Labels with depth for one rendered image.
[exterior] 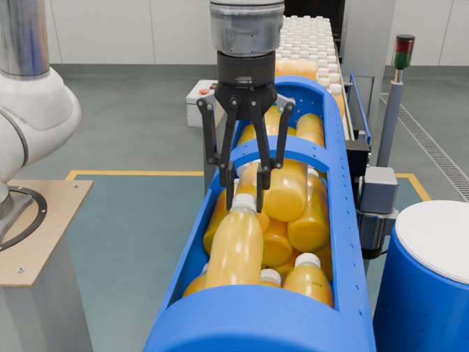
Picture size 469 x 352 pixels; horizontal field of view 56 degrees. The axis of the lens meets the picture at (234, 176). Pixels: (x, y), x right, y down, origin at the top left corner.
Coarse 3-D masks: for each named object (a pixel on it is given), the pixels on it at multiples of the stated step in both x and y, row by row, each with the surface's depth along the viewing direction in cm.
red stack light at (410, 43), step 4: (396, 40) 148; (400, 40) 147; (396, 44) 149; (400, 44) 147; (404, 44) 147; (408, 44) 147; (412, 44) 147; (396, 48) 149; (400, 48) 148; (404, 48) 147; (408, 48) 147; (412, 48) 148; (404, 52) 148; (408, 52) 148
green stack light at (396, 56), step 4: (396, 52) 149; (400, 52) 149; (392, 56) 152; (396, 56) 150; (400, 56) 149; (404, 56) 148; (408, 56) 149; (392, 60) 152; (396, 60) 150; (400, 60) 149; (404, 60) 149; (408, 60) 149; (392, 64) 152; (396, 64) 151; (400, 64) 150; (404, 64) 150; (408, 64) 150
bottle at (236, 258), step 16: (240, 208) 64; (224, 224) 62; (240, 224) 61; (256, 224) 62; (224, 240) 59; (240, 240) 59; (256, 240) 60; (224, 256) 58; (240, 256) 58; (256, 256) 59; (208, 272) 58; (224, 272) 56; (240, 272) 56; (256, 272) 58
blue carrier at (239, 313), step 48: (288, 96) 119; (288, 144) 79; (336, 144) 90; (336, 192) 71; (192, 240) 69; (336, 240) 59; (240, 288) 47; (336, 288) 51; (192, 336) 44; (240, 336) 42; (288, 336) 42; (336, 336) 44
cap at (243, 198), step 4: (236, 196) 66; (240, 196) 65; (244, 196) 65; (248, 196) 65; (252, 196) 66; (232, 200) 66; (236, 200) 65; (240, 200) 65; (244, 200) 65; (248, 200) 65; (252, 200) 65; (256, 200) 66; (232, 204) 66; (236, 204) 65; (248, 204) 65; (252, 204) 65; (256, 204) 66; (256, 208) 66
